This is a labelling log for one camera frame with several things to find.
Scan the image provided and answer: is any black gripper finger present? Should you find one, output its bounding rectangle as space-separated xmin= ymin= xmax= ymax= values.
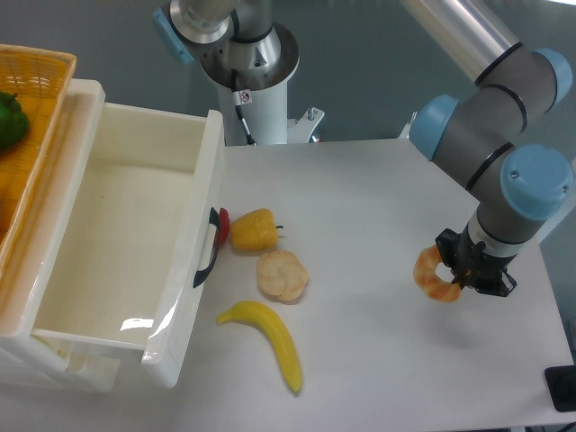
xmin=451 ymin=268 xmax=473 ymax=290
xmin=436 ymin=237 xmax=453 ymax=268

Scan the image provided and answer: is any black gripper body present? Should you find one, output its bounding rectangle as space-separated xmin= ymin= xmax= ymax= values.
xmin=436 ymin=229 xmax=517 ymax=297

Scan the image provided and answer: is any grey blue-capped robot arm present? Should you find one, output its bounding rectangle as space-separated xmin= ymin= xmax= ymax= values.
xmin=153 ymin=1 xmax=574 ymax=302

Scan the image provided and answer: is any open white plastic drawer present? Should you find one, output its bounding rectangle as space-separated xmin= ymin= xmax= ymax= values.
xmin=32 ymin=103 xmax=224 ymax=388

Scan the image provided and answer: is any black device at table edge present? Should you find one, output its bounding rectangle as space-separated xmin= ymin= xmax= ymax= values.
xmin=544 ymin=365 xmax=576 ymax=412

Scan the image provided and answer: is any round beige bread roll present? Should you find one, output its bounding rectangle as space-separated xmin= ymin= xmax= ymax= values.
xmin=256 ymin=250 xmax=309 ymax=302

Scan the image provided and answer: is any yellow bell pepper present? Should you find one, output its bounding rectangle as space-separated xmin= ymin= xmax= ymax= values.
xmin=229 ymin=208 xmax=283 ymax=251

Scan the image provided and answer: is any yellow banana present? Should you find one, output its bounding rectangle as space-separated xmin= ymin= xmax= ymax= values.
xmin=216 ymin=301 xmax=303 ymax=395

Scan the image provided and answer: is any red toy vegetable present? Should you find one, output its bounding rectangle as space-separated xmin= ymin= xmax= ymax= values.
xmin=219 ymin=208 xmax=230 ymax=246

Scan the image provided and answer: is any orange woven plastic basket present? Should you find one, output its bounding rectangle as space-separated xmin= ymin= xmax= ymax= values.
xmin=1 ymin=44 xmax=77 ymax=271

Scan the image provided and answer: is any green bell pepper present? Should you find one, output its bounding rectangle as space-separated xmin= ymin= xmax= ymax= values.
xmin=1 ymin=91 xmax=30 ymax=151

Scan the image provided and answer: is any white table mounting bracket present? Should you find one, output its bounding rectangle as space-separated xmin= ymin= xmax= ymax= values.
xmin=287 ymin=106 xmax=325 ymax=144

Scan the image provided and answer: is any black drawer handle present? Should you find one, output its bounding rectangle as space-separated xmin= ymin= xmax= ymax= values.
xmin=193 ymin=207 xmax=221 ymax=288

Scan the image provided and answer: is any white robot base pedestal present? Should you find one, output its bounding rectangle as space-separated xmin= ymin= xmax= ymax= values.
xmin=201 ymin=22 xmax=300 ymax=147

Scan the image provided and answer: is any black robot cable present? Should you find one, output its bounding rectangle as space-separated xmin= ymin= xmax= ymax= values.
xmin=228 ymin=8 xmax=258 ymax=146

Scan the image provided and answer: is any white drawer cabinet frame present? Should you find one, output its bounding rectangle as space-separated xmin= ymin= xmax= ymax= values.
xmin=1 ymin=79 xmax=120 ymax=392

